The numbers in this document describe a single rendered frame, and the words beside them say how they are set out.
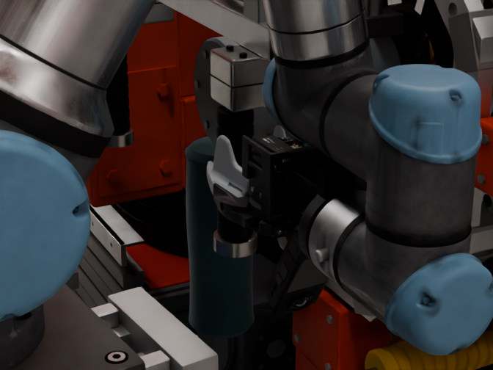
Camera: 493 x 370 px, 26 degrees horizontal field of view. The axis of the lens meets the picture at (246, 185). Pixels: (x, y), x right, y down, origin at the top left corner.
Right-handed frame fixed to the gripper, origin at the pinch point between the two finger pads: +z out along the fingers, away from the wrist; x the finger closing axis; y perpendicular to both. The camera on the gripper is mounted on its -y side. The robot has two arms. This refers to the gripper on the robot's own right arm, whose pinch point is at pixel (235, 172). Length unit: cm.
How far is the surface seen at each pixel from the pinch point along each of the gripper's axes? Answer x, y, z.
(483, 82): -21.2, 8.8, -10.1
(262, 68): -1.6, 10.9, -2.6
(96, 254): -14, -52, 89
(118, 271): -14, -50, 77
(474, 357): -33.7, -31.6, 2.0
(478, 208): -22.0, -4.3, -10.1
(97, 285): -14, -59, 89
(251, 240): -0.7, -6.6, -2.0
